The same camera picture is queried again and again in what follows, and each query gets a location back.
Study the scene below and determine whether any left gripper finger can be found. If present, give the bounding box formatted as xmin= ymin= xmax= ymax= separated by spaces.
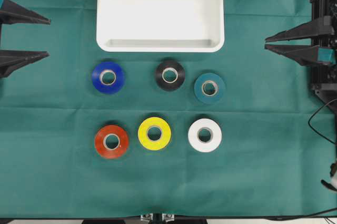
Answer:
xmin=1 ymin=0 xmax=51 ymax=25
xmin=1 ymin=50 xmax=49 ymax=78

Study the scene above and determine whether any teal tape roll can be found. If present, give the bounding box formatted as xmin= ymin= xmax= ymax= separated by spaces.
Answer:
xmin=194 ymin=73 xmax=226 ymax=104

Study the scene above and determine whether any blue tape roll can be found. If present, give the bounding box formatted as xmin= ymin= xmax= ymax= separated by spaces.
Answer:
xmin=92 ymin=62 xmax=125 ymax=94

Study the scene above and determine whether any black right camera cable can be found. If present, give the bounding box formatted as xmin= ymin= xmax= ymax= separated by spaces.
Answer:
xmin=308 ymin=101 xmax=337 ymax=145

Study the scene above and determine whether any white object at edge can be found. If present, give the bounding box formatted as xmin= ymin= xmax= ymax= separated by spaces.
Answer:
xmin=321 ymin=162 xmax=336 ymax=192

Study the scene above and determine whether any white tape roll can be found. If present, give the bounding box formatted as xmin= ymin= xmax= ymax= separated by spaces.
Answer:
xmin=188 ymin=119 xmax=222 ymax=153

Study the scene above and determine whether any metal table clamp bracket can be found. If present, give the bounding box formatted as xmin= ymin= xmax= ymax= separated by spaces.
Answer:
xmin=140 ymin=213 xmax=175 ymax=224

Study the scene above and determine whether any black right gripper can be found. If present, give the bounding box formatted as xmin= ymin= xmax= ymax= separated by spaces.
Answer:
xmin=265 ymin=0 xmax=336 ymax=98

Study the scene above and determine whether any red tape roll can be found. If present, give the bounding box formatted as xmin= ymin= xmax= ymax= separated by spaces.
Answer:
xmin=94 ymin=125 xmax=129 ymax=159

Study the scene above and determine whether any green table cloth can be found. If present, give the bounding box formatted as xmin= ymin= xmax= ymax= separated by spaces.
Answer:
xmin=1 ymin=0 xmax=336 ymax=218

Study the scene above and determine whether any black tape roll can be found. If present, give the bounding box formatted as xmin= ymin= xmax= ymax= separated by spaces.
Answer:
xmin=155 ymin=60 xmax=185 ymax=91

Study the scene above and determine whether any white plastic tray case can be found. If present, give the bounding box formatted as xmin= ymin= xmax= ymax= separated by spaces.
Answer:
xmin=96 ymin=0 xmax=225 ymax=53

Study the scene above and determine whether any yellow tape roll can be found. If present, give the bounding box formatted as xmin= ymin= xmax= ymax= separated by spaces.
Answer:
xmin=137 ymin=117 xmax=172 ymax=151

